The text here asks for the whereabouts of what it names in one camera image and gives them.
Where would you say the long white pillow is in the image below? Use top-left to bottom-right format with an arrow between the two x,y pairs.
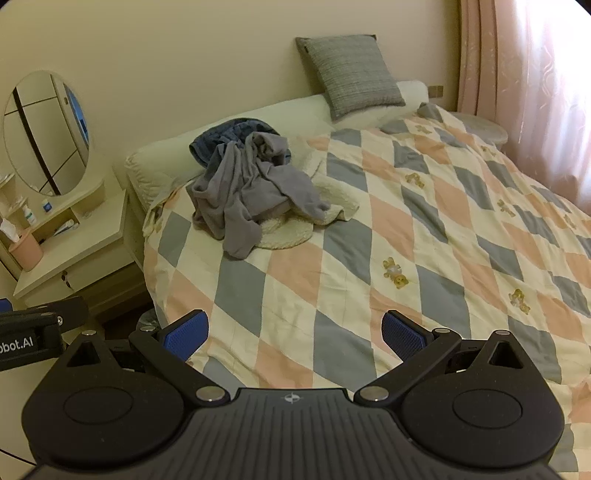
126,80 -> 432,199

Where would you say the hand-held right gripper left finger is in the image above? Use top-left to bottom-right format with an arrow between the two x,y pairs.
60,310 -> 230,407

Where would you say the grey woven cushion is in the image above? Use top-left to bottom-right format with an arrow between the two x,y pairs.
295,33 -> 407,121

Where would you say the oval mirror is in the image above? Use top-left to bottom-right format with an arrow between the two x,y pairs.
4,70 -> 90,197

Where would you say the round white side table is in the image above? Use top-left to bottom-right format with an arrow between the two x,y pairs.
450,111 -> 509,148

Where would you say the cream fleece blanket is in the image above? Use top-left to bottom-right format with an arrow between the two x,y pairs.
252,138 -> 361,251

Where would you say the pink curtain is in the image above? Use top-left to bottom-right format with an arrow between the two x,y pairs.
457,0 -> 591,208

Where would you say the grey garment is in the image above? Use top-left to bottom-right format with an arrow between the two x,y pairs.
189,131 -> 331,259

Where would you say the pink tissue bin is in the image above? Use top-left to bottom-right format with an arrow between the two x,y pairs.
8,228 -> 43,272

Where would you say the cream vanity dresser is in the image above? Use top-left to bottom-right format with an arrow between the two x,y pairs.
0,175 -> 153,324

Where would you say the blue denim garment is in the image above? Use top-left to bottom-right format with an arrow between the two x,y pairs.
188,117 -> 282,169

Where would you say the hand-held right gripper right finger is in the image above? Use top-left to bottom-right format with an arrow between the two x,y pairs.
355,310 -> 532,407

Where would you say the checkered bear print quilt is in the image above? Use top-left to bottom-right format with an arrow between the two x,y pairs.
143,104 -> 591,480

